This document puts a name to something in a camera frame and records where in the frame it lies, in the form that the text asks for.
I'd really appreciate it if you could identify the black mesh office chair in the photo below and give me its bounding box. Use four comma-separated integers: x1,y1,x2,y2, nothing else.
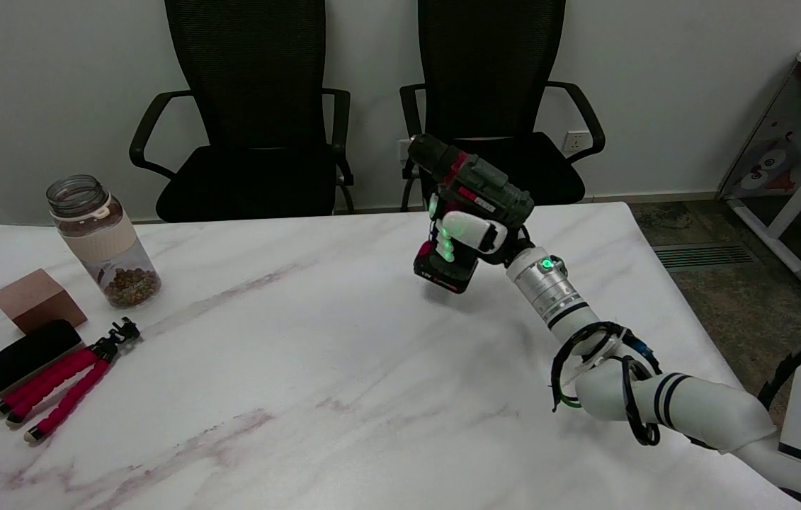
399,0,606,213
129,0,356,224

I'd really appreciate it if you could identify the metal floor vent grille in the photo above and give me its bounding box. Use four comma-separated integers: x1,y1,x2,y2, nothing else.
654,244,760,271

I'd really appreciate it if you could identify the red flexible mini tripod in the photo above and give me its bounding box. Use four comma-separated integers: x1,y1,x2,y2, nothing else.
0,317,142,444

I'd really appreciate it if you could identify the dark green power screwdriver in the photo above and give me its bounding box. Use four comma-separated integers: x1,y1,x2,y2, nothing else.
407,133,535,295

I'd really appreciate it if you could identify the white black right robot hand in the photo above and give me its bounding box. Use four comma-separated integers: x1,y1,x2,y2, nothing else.
427,193,534,267

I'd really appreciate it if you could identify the clear jar with beans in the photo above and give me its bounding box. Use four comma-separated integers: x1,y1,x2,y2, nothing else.
46,174,163,310

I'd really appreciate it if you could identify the brown cardboard box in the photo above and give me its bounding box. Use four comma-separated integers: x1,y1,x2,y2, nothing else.
0,268,89,335

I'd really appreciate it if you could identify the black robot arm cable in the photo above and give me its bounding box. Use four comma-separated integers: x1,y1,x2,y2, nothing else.
550,321,662,448

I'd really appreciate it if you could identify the white desk with panel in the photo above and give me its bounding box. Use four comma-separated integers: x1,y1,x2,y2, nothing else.
716,0,801,288

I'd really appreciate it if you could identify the black smartphone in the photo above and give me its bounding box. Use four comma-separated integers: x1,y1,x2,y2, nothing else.
0,319,84,395

